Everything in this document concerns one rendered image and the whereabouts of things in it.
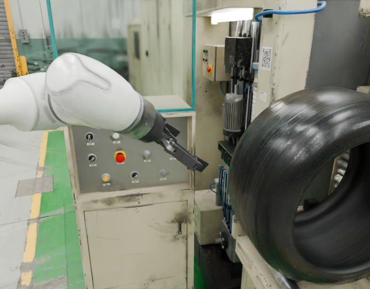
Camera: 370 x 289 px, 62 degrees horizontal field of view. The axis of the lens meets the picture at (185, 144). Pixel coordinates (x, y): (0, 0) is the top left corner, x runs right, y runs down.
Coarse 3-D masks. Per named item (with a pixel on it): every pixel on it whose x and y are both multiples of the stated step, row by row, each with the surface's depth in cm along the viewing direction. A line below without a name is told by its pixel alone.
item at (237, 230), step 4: (300, 208) 121; (236, 220) 115; (232, 224) 118; (236, 224) 116; (240, 224) 116; (232, 228) 119; (236, 228) 117; (240, 228) 117; (232, 232) 119; (236, 232) 117; (240, 232) 118; (244, 232) 118; (236, 236) 118
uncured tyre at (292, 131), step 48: (288, 96) 88; (336, 96) 78; (240, 144) 90; (288, 144) 73; (336, 144) 70; (240, 192) 85; (288, 192) 72; (336, 192) 112; (288, 240) 77; (336, 240) 106
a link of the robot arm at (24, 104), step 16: (16, 80) 56; (32, 80) 57; (0, 96) 53; (16, 96) 55; (32, 96) 55; (48, 96) 56; (0, 112) 53; (16, 112) 55; (32, 112) 56; (48, 112) 58; (16, 128) 60; (32, 128) 58; (48, 128) 60
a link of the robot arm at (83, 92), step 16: (64, 64) 48; (80, 64) 48; (96, 64) 50; (48, 80) 49; (64, 80) 47; (80, 80) 48; (96, 80) 50; (112, 80) 52; (64, 96) 48; (80, 96) 48; (96, 96) 50; (112, 96) 52; (128, 96) 55; (64, 112) 54; (80, 112) 51; (96, 112) 52; (112, 112) 53; (128, 112) 56; (96, 128) 58; (112, 128) 58
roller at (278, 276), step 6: (246, 234) 115; (258, 252) 105; (270, 270) 97; (276, 276) 94; (282, 276) 92; (282, 282) 90; (288, 282) 89; (294, 282) 89; (282, 288) 90; (288, 288) 88; (294, 288) 87; (300, 288) 87
